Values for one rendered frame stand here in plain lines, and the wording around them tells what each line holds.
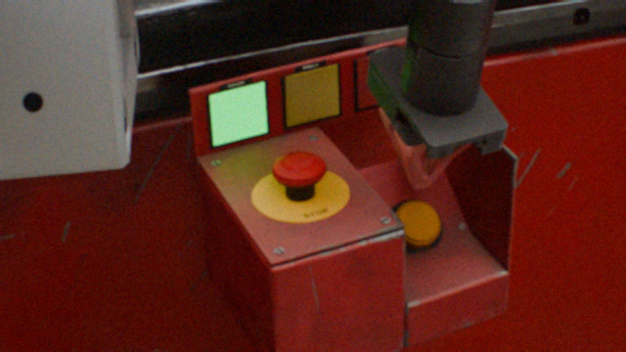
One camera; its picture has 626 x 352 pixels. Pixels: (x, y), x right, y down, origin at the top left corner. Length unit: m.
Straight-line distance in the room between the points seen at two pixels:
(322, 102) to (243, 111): 0.07
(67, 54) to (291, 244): 0.57
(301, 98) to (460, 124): 0.17
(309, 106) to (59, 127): 0.68
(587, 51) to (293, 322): 0.44
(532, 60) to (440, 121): 0.32
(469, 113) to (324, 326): 0.19
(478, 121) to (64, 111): 0.57
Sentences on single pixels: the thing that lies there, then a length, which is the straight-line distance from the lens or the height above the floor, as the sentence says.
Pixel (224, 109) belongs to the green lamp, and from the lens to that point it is 0.99.
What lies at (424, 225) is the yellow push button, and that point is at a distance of 1.01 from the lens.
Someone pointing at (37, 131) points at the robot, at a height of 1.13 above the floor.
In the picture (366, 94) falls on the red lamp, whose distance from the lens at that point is 1.03.
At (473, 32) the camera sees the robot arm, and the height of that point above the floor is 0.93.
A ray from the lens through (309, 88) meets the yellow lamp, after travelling 1.01.
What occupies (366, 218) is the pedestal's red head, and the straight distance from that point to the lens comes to 0.92.
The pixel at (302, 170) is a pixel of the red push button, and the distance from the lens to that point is 0.92.
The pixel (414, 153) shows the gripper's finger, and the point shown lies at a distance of 0.90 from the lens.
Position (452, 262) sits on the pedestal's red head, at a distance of 1.00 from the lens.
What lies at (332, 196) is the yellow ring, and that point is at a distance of 0.94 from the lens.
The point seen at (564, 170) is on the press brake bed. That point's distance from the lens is 1.27.
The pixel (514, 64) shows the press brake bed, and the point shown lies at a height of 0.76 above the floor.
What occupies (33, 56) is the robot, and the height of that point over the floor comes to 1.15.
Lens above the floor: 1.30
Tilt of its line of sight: 33 degrees down
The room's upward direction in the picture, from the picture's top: 3 degrees counter-clockwise
